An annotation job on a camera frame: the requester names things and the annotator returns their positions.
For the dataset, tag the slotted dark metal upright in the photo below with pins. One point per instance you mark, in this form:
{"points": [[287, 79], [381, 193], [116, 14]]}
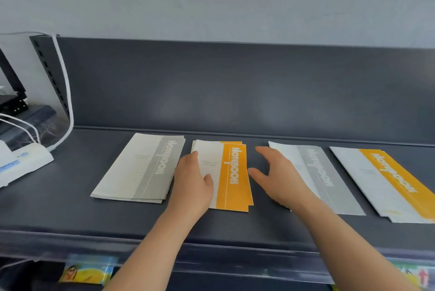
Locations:
{"points": [[47, 66]]}

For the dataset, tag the green pink shelf card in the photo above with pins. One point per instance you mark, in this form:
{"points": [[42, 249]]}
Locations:
{"points": [[418, 277]]}

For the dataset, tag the black router antenna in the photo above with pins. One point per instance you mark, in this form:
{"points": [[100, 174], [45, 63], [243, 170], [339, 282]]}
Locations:
{"points": [[14, 75]]}

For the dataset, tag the person's right forearm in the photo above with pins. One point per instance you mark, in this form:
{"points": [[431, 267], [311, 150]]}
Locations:
{"points": [[353, 256]]}

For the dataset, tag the small grey notebook stack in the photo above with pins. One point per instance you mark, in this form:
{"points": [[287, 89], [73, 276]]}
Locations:
{"points": [[333, 185], [136, 168]]}

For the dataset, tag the yellow blue snack packet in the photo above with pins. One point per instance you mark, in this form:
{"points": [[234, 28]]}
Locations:
{"points": [[85, 272]]}

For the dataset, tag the small orange notebook stack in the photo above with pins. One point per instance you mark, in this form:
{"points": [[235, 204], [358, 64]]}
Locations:
{"points": [[384, 185], [234, 182]]}

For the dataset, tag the person's left hand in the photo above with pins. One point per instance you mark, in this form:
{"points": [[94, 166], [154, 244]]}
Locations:
{"points": [[192, 192]]}

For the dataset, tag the person's left forearm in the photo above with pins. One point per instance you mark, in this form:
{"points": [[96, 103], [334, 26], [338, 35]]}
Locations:
{"points": [[153, 256]]}

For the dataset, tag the white power strip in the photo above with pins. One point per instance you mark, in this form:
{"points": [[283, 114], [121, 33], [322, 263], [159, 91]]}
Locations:
{"points": [[30, 163]]}

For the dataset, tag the dark grey back panel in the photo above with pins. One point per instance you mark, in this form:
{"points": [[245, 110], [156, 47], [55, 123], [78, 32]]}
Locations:
{"points": [[238, 90]]}

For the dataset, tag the clear plastic price rail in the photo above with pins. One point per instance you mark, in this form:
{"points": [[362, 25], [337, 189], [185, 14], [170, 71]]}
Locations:
{"points": [[238, 263]]}

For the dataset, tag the person's right hand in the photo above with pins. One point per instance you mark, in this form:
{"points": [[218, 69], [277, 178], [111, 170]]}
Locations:
{"points": [[289, 185]]}

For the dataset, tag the black router body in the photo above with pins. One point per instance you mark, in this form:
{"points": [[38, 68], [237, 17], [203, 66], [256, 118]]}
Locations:
{"points": [[13, 103]]}

